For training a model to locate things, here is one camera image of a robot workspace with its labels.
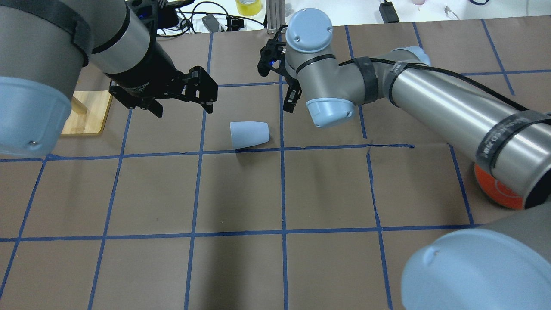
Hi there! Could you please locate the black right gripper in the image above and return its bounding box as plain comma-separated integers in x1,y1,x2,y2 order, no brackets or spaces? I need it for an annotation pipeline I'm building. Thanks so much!
257,37,297,83

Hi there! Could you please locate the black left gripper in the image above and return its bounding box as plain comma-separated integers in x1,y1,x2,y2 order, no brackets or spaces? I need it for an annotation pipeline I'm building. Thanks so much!
106,42,218,118

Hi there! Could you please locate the light blue plastic cup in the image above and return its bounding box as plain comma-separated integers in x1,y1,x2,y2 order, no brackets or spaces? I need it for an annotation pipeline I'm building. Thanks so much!
230,121,270,149

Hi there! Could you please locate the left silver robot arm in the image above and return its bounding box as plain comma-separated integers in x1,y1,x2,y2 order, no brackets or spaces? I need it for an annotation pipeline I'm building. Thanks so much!
0,0,218,157

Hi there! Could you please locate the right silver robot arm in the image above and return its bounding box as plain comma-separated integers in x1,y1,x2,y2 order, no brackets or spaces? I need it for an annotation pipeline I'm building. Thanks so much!
257,8,551,310

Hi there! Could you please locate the yellow tape roll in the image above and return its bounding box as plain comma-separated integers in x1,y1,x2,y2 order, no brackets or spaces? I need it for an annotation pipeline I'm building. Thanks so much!
235,0,263,16

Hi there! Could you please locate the wooden mug tree stand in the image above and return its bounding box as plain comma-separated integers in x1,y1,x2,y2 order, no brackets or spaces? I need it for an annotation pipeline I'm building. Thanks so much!
61,90,113,136

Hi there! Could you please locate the black power adapter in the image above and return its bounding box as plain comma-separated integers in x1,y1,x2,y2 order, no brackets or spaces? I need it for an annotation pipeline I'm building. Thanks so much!
378,0,400,24

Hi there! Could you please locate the orange can with grey lid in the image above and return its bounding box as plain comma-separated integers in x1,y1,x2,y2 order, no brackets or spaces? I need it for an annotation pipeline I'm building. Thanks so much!
474,164,525,210

